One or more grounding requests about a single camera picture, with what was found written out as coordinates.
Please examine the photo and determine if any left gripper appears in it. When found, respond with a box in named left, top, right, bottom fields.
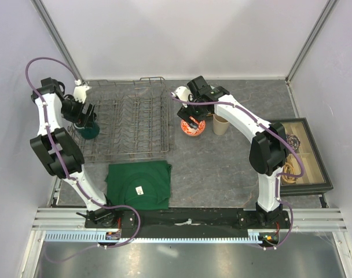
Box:
left=60, top=95, right=95, bottom=129

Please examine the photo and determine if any white red pattern bowl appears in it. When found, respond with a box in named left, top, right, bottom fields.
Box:
left=181, top=119, right=206, bottom=137

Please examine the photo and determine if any dark green mug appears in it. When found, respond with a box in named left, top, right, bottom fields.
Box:
left=73, top=118, right=100, bottom=140

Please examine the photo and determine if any beige cup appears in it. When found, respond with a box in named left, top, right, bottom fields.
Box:
left=213, top=114, right=230, bottom=136

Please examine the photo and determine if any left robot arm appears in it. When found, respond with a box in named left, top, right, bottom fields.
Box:
left=30, top=78, right=120, bottom=228

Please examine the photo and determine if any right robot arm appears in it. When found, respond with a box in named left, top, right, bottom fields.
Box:
left=171, top=76, right=288, bottom=228

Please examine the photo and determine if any folded green cloth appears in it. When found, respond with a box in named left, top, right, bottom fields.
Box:
left=105, top=160, right=172, bottom=210

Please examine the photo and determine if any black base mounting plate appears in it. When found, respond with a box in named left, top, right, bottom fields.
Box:
left=82, top=207, right=291, bottom=238

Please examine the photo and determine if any black glass lid box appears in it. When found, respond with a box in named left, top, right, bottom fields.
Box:
left=271, top=118, right=333, bottom=196

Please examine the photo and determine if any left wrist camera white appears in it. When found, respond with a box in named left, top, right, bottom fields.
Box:
left=73, top=79, right=91, bottom=104

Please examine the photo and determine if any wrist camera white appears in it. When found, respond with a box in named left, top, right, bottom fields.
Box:
left=73, top=79, right=91, bottom=104
left=171, top=86, right=192, bottom=103

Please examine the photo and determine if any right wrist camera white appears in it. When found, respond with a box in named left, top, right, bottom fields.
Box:
left=171, top=86, right=192, bottom=103

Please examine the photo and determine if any grey wire dish rack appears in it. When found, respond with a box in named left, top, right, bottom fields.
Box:
left=68, top=76, right=171, bottom=163

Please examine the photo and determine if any blue slotted cable duct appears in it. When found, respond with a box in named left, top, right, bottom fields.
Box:
left=45, top=231, right=263, bottom=244

